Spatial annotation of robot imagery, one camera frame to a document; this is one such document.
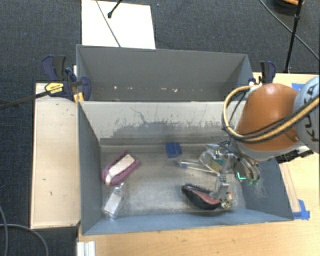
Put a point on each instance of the blue ribbed block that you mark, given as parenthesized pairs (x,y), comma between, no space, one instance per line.
(173,149)

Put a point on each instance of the purple and white case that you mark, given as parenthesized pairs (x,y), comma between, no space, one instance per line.
(120,169)

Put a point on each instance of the clear safety glasses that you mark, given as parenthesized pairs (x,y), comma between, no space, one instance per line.
(210,157)

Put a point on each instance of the pale wood board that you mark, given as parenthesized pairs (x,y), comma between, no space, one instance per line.
(55,162)

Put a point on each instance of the clear plastic bottle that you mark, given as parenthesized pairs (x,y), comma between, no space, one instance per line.
(113,201)

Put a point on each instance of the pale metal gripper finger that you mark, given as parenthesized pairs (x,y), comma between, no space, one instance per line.
(222,187)

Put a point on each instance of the small spotted toy figure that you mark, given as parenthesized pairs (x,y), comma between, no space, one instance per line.
(227,201)

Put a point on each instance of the grey metal bin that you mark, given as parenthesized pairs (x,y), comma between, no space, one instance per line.
(155,75)

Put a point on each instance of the black cylinder on white bracket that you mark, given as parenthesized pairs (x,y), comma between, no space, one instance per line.
(295,153)

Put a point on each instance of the black and red brush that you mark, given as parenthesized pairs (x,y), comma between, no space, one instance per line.
(200,198)

